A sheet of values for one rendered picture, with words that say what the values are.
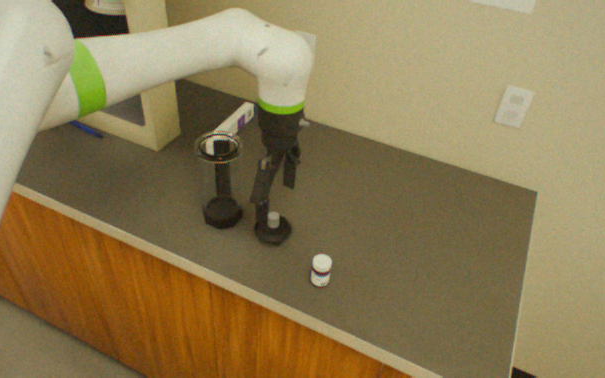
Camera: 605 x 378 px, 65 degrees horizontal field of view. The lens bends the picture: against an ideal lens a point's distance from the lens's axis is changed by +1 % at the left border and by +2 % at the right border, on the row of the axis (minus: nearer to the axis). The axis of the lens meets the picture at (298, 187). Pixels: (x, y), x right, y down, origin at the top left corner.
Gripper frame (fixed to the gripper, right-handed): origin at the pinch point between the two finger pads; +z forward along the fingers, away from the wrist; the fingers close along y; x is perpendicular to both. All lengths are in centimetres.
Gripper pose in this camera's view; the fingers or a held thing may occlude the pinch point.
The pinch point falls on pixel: (275, 199)
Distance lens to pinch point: 110.3
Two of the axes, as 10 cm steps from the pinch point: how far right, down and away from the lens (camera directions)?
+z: -0.7, 7.5, 6.5
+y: 4.3, -5.7, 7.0
